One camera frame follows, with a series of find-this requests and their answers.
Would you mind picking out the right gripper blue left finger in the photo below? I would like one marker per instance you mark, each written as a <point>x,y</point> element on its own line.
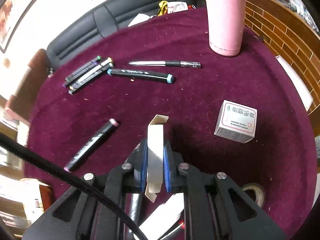
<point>140,165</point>

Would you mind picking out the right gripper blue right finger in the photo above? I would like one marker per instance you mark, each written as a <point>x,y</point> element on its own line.
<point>173,181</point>

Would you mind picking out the narrow white carton box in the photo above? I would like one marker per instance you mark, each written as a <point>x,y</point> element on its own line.
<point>155,144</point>

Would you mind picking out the clear black gel pen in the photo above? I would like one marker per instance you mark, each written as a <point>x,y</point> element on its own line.
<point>187,64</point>

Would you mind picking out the black marker pink cap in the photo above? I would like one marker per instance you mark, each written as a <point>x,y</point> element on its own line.
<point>90,146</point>

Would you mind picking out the small white medicine box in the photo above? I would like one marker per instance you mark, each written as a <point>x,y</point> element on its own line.
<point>236,122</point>

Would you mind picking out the maroon velvet bed cover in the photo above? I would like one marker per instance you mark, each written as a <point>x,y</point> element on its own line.
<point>281,157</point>

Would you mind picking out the black marker teal cap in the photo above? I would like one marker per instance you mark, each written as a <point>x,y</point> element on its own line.
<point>142,74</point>

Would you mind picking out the black tape roll white core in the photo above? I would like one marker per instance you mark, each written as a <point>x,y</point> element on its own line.
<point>256,192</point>

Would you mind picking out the black marker yellow cap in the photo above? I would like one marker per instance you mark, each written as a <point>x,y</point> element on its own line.
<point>91,74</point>

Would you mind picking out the black leather headboard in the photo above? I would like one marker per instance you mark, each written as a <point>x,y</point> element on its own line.
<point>98,23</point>

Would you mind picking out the pink tumbler cup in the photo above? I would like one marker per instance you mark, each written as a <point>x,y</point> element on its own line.
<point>226,21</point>

